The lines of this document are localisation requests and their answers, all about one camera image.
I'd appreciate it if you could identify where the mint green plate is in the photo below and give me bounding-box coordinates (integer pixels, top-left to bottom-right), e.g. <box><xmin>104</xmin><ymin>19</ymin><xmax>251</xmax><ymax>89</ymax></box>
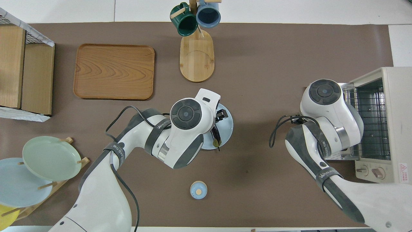
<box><xmin>22</xmin><ymin>136</ymin><xmax>82</xmax><ymax>181</ymax></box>

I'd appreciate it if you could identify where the cream toaster oven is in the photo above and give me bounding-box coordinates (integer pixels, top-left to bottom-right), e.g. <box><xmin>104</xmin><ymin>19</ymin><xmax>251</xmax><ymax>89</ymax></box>
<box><xmin>341</xmin><ymin>67</ymin><xmax>412</xmax><ymax>184</ymax></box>

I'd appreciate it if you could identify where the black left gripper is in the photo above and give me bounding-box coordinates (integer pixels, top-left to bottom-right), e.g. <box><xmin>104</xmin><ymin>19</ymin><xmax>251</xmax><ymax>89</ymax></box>
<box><xmin>215</xmin><ymin>109</ymin><xmax>229</xmax><ymax>125</ymax></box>

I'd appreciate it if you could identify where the large light blue plate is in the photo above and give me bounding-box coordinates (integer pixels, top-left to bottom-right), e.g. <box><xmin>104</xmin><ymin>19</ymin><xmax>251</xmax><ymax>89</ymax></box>
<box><xmin>0</xmin><ymin>158</ymin><xmax>53</xmax><ymax>208</ymax></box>

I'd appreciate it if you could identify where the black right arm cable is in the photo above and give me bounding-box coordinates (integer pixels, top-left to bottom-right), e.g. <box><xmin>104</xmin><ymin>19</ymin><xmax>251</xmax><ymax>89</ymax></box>
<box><xmin>269</xmin><ymin>113</ymin><xmax>319</xmax><ymax>149</ymax></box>

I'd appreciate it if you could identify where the dark green mug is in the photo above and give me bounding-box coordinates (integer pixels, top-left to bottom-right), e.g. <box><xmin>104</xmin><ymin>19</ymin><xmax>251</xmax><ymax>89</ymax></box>
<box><xmin>170</xmin><ymin>3</ymin><xmax>198</xmax><ymax>36</ymax></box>

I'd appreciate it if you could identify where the wooden serving tray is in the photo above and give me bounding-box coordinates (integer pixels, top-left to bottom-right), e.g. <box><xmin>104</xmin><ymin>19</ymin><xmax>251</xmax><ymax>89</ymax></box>
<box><xmin>73</xmin><ymin>44</ymin><xmax>155</xmax><ymax>100</ymax></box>

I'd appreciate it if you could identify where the small light blue plate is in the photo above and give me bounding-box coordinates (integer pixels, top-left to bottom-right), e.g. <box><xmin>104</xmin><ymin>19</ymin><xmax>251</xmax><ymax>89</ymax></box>
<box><xmin>201</xmin><ymin>103</ymin><xmax>234</xmax><ymax>150</ymax></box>

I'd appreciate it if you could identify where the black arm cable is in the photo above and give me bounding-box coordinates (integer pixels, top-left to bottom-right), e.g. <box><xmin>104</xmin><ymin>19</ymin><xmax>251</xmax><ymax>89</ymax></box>
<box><xmin>269</xmin><ymin>113</ymin><xmax>319</xmax><ymax>149</ymax></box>
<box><xmin>105</xmin><ymin>106</ymin><xmax>171</xmax><ymax>232</ymax></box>

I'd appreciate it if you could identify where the wooden plate rack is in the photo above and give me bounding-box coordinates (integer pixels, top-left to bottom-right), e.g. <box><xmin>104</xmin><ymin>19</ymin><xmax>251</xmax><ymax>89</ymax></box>
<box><xmin>13</xmin><ymin>137</ymin><xmax>90</xmax><ymax>221</ymax></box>

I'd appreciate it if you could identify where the dark purple eggplant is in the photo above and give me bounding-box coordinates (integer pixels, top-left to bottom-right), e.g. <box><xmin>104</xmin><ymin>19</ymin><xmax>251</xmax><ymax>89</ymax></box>
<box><xmin>211</xmin><ymin>126</ymin><xmax>222</xmax><ymax>152</ymax></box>

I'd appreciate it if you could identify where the blue mug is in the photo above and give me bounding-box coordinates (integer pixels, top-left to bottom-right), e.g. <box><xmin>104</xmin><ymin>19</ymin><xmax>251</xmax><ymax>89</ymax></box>
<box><xmin>196</xmin><ymin>0</ymin><xmax>221</xmax><ymax>28</ymax></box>

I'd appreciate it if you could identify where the brown table mat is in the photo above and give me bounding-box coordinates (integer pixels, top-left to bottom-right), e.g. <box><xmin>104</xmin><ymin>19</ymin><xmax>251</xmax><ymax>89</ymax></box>
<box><xmin>0</xmin><ymin>22</ymin><xmax>394</xmax><ymax>227</ymax></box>

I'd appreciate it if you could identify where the blue service bell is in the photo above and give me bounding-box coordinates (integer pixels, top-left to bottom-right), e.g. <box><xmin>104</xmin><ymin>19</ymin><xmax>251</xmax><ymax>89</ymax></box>
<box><xmin>190</xmin><ymin>181</ymin><xmax>208</xmax><ymax>199</ymax></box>

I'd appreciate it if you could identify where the yellow plate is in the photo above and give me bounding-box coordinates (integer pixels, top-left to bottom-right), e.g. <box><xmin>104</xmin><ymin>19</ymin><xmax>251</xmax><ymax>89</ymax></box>
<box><xmin>0</xmin><ymin>204</ymin><xmax>20</xmax><ymax>231</ymax></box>

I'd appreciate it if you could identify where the black wire basket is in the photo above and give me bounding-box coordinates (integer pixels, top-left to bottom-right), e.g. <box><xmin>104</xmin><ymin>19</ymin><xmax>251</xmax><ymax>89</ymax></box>
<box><xmin>0</xmin><ymin>14</ymin><xmax>47</xmax><ymax>45</ymax></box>

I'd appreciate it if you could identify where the metal oven rack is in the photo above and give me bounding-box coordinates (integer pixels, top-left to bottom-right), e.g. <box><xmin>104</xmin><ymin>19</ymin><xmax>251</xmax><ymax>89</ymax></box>
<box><xmin>346</xmin><ymin>85</ymin><xmax>391</xmax><ymax>160</ymax></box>

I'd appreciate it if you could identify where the wooden shelf box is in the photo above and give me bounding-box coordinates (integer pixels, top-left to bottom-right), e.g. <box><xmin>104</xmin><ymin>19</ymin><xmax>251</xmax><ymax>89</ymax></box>
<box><xmin>0</xmin><ymin>7</ymin><xmax>55</xmax><ymax>122</ymax></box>

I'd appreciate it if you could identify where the wooden two-step shelf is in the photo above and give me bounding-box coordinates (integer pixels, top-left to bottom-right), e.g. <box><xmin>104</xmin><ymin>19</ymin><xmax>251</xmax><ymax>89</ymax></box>
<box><xmin>0</xmin><ymin>25</ymin><xmax>55</xmax><ymax>115</ymax></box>

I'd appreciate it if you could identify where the wooden mug tree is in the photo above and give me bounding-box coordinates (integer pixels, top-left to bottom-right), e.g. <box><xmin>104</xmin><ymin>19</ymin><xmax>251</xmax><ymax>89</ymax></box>
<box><xmin>170</xmin><ymin>0</ymin><xmax>222</xmax><ymax>82</ymax></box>

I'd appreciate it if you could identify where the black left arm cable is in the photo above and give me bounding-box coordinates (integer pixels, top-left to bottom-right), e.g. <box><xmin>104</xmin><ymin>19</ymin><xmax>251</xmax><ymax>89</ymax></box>
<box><xmin>105</xmin><ymin>106</ymin><xmax>171</xmax><ymax>232</ymax></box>

